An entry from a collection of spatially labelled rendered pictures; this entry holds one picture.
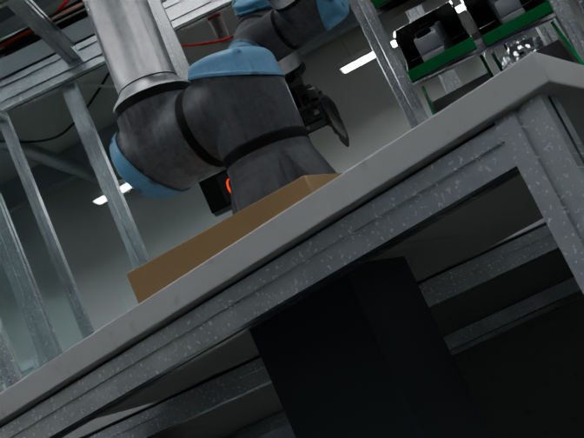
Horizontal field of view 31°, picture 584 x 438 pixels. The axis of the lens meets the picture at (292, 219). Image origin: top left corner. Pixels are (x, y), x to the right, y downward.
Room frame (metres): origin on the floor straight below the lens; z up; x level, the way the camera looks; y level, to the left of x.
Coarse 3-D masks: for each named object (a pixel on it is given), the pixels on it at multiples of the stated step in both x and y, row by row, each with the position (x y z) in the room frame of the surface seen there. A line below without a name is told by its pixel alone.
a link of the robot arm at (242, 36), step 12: (240, 24) 1.61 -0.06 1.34; (252, 24) 1.57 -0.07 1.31; (264, 24) 1.55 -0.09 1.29; (240, 36) 1.57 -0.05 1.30; (252, 36) 1.56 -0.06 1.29; (264, 36) 1.55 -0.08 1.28; (276, 36) 1.54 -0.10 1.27; (228, 48) 1.58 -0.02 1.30; (276, 48) 1.56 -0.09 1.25; (288, 48) 1.56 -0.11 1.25; (276, 60) 1.59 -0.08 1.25
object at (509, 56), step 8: (520, 40) 2.63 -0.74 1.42; (528, 40) 2.60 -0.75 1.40; (536, 40) 2.60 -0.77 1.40; (512, 48) 2.61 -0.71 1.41; (520, 48) 2.60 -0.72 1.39; (528, 48) 2.59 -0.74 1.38; (536, 48) 2.59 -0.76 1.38; (496, 56) 2.66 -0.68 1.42; (504, 56) 2.63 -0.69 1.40; (512, 56) 2.61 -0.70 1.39; (520, 56) 2.60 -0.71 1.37; (504, 64) 2.63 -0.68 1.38
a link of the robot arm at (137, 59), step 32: (96, 0) 1.31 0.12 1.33; (128, 0) 1.31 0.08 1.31; (96, 32) 1.33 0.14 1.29; (128, 32) 1.30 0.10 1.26; (128, 64) 1.31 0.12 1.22; (160, 64) 1.32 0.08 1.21; (128, 96) 1.30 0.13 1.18; (160, 96) 1.30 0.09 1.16; (128, 128) 1.31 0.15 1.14; (160, 128) 1.29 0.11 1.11; (128, 160) 1.32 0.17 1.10; (160, 160) 1.31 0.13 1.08; (192, 160) 1.30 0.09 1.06; (160, 192) 1.35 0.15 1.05
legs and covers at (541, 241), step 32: (480, 256) 1.64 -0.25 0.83; (512, 256) 1.64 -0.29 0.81; (448, 288) 1.64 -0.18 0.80; (576, 288) 2.96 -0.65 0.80; (480, 320) 2.98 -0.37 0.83; (512, 320) 2.97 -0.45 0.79; (224, 384) 1.66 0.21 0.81; (256, 384) 1.65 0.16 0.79; (160, 416) 1.67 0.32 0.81; (192, 416) 1.66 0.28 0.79
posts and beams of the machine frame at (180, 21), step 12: (168, 0) 2.92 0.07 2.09; (180, 0) 2.92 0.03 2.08; (192, 0) 2.92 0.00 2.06; (204, 0) 2.92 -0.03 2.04; (216, 0) 2.92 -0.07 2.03; (228, 0) 2.91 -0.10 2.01; (168, 12) 2.92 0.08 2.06; (180, 12) 2.92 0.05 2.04; (192, 12) 2.92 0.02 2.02; (204, 12) 2.92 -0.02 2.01; (216, 12) 2.95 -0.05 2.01; (180, 24) 2.92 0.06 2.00; (192, 24) 2.96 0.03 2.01
